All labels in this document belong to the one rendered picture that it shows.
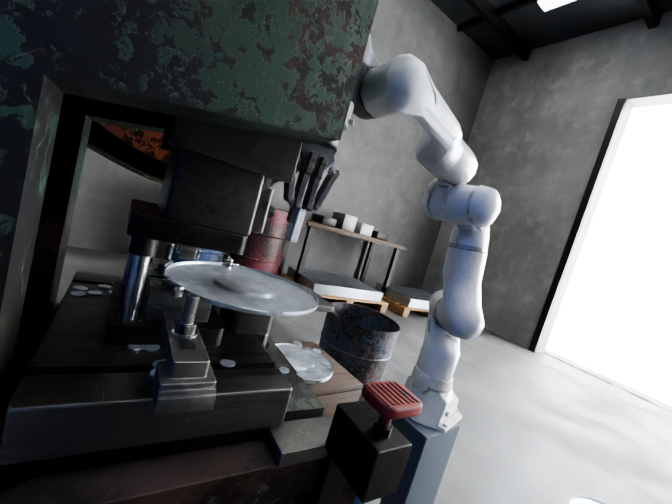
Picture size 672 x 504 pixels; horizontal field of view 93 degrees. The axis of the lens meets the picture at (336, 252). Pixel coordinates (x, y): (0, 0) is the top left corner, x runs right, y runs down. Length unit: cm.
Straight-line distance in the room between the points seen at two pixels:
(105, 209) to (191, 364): 356
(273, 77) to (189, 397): 38
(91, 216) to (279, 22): 361
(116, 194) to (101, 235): 44
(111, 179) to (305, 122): 353
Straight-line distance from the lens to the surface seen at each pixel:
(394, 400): 44
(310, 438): 54
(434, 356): 103
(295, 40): 46
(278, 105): 43
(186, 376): 43
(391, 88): 64
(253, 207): 54
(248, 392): 48
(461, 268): 97
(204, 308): 57
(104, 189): 391
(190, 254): 59
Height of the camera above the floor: 95
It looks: 6 degrees down
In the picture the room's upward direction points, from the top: 16 degrees clockwise
